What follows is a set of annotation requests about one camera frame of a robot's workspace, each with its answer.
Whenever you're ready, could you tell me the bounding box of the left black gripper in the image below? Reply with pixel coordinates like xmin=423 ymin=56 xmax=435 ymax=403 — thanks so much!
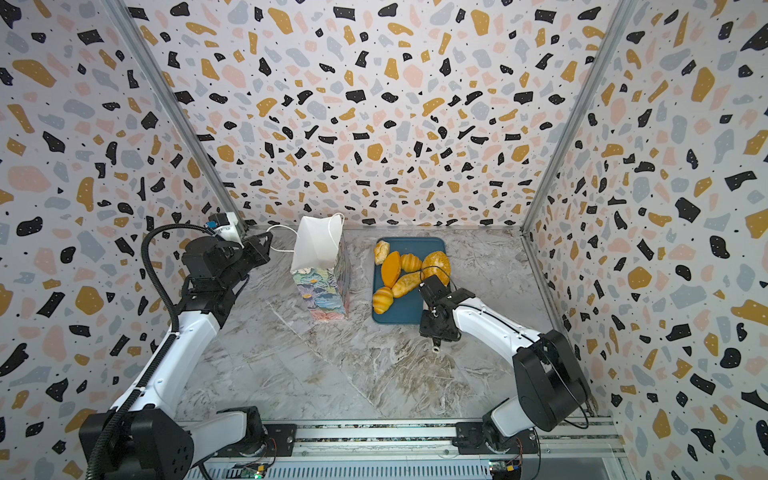
xmin=219 ymin=230 xmax=271 ymax=291

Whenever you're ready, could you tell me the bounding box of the striped croissant bun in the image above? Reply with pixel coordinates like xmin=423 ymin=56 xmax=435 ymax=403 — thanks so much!
xmin=372 ymin=286 xmax=394 ymax=315

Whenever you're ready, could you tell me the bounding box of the floral paper bag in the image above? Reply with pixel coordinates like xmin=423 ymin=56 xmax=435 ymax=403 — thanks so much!
xmin=267 ymin=213 xmax=351 ymax=321

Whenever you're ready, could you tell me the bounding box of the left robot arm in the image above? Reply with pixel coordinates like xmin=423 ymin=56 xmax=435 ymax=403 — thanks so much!
xmin=79 ymin=227 xmax=273 ymax=479

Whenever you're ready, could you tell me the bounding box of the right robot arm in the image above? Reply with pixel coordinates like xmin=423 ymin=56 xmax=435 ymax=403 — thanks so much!
xmin=419 ymin=276 xmax=590 ymax=452

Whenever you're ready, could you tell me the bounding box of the long bread roll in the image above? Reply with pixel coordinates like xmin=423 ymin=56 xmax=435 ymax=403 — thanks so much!
xmin=391 ymin=272 xmax=421 ymax=299

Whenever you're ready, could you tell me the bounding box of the large round bread loaf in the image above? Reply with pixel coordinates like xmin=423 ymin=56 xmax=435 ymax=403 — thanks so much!
xmin=421 ymin=251 xmax=451 ymax=286

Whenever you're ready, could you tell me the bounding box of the orange oval bread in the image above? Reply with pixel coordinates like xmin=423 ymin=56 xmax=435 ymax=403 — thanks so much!
xmin=381 ymin=251 xmax=401 ymax=288

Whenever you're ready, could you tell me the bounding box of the small crusty bread piece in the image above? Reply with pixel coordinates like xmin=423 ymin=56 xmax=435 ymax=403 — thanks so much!
xmin=374 ymin=240 xmax=390 ymax=265

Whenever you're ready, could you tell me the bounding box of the teal tray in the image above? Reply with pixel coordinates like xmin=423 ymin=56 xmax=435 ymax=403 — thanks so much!
xmin=371 ymin=237 xmax=452 ymax=325

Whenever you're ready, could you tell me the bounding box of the small ridged bun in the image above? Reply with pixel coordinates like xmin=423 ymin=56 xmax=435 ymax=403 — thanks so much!
xmin=400 ymin=254 xmax=422 ymax=273

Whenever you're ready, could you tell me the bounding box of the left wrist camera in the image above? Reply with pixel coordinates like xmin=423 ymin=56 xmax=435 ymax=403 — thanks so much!
xmin=206 ymin=211 xmax=244 ymax=245

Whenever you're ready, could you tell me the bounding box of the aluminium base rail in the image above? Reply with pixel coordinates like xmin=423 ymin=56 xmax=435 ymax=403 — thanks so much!
xmin=113 ymin=418 xmax=631 ymax=480

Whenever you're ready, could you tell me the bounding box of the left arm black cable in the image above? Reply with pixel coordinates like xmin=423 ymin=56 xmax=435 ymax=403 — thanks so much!
xmin=85 ymin=223 xmax=217 ymax=480

